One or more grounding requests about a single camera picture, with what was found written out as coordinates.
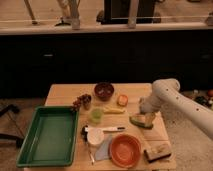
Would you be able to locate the wooden table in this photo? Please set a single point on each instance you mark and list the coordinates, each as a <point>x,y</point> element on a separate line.
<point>66,94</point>

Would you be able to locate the light blue cloth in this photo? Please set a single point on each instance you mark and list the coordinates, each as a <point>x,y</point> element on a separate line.
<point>102,152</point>

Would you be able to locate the dark brown bowl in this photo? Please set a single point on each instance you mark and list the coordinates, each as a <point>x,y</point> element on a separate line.
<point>104,91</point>

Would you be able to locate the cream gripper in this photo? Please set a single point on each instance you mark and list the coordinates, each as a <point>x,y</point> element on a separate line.
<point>149,105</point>

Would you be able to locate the green plastic cup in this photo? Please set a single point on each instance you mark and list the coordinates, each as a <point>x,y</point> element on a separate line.
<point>96,115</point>

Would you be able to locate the small orange container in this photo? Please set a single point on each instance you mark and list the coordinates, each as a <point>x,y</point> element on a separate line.
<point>122,100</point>

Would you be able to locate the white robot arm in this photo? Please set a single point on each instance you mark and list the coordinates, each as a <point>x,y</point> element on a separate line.
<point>167,91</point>

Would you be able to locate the yellow banana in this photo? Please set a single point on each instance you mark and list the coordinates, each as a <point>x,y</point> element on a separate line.
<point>113,111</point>

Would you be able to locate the orange bowl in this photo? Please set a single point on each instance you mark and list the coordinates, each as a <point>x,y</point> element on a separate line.
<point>125,151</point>

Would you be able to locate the metal spoon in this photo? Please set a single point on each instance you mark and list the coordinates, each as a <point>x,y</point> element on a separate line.
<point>88,149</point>

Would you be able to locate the green plastic tray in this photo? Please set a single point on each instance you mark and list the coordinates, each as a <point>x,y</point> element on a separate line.
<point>50,139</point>

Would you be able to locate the white handled knife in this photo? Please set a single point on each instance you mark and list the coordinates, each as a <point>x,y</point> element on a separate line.
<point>106,129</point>

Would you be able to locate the wooden block brush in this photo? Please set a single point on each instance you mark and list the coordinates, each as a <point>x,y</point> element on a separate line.
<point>158,152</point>

